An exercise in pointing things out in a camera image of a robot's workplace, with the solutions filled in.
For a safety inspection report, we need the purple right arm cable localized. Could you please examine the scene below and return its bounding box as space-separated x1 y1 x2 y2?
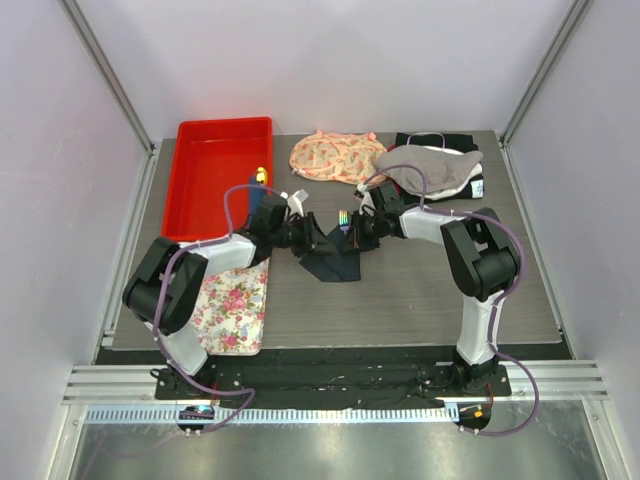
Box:
357 165 540 440

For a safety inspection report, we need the iridescent rainbow fork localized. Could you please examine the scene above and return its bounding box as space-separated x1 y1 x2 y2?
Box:
338 210 350 233

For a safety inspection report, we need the white cloth with print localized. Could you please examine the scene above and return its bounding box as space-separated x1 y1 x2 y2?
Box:
426 164 485 202

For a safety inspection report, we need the red plastic bin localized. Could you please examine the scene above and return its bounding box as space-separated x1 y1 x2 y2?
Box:
161 117 273 242

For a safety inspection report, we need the dark navy paper napkin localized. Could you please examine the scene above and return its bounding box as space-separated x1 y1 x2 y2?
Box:
299 226 361 283

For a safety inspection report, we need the black cloth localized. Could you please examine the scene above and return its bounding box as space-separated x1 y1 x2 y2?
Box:
394 132 479 153

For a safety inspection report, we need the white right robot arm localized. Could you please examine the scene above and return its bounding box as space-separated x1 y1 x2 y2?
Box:
348 181 523 395

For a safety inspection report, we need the orange patterned cloth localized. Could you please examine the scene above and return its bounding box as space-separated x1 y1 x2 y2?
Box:
289 130 387 186

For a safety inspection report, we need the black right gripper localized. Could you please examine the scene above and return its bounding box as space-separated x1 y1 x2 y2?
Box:
342 212 385 257

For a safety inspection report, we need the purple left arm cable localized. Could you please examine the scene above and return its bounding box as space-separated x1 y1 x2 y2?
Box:
149 184 291 434

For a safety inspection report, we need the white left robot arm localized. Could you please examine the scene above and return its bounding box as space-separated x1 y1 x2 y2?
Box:
122 191 337 399

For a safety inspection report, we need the grey cloth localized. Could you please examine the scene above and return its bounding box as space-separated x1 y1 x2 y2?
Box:
374 145 483 195

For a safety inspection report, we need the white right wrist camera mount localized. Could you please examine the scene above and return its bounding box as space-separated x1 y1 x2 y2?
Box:
354 182 375 214

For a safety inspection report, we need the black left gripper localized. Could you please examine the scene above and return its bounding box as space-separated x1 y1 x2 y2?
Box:
270 212 337 259

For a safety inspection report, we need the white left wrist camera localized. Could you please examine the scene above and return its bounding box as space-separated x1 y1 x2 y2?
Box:
287 189 309 217

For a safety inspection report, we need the white slotted cable duct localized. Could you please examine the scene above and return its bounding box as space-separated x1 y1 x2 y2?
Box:
85 403 459 425

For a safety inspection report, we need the floral rectangular tray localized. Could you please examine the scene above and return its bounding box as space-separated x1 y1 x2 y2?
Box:
191 260 269 356

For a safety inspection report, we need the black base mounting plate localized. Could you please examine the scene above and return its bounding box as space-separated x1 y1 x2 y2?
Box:
94 344 513 407

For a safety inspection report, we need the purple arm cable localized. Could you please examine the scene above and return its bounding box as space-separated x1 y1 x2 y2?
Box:
357 165 540 440
149 184 291 434

